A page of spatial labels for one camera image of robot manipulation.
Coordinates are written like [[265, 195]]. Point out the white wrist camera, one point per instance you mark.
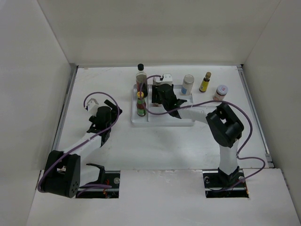
[[163, 79], [92, 106]]

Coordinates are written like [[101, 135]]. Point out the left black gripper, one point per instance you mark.
[[114, 111]]

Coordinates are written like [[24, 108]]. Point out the orange spice jar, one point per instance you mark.
[[220, 93], [156, 105]]

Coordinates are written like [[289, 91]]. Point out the white divided organizer tray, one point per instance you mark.
[[150, 120]]

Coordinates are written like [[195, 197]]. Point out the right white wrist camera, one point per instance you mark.
[[163, 79]]

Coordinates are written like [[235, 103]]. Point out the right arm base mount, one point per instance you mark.
[[219, 185]]

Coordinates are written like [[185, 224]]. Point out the orange spice jar back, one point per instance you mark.
[[220, 93]]

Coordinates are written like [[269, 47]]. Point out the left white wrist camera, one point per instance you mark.
[[92, 106]]

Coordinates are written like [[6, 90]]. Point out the orange spice jar front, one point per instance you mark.
[[156, 105]]

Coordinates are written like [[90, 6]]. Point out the small yellow oil bottle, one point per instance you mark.
[[205, 82]]

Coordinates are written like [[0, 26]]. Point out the dark soy sauce bottle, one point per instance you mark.
[[141, 80]]

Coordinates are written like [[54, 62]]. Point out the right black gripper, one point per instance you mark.
[[155, 92]]

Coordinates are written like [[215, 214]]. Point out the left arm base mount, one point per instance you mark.
[[96, 182]]

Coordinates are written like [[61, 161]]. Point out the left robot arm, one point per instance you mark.
[[66, 173]]

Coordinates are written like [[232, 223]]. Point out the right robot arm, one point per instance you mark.
[[224, 125]]

